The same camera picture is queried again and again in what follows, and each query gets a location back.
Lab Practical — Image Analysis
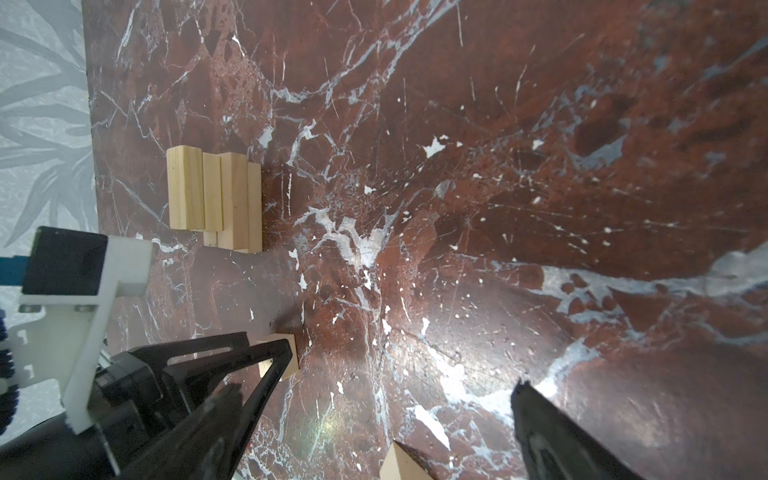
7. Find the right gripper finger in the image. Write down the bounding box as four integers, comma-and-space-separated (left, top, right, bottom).
511, 381, 641, 480

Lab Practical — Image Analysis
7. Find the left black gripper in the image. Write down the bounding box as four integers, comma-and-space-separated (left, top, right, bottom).
0, 331, 294, 480

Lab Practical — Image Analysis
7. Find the small wood cube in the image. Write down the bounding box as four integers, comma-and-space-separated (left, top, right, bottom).
257, 333, 300, 382
379, 442, 432, 480

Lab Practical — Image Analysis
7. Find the wood block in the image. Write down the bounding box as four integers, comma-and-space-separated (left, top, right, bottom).
202, 152, 263, 254
166, 145, 205, 231

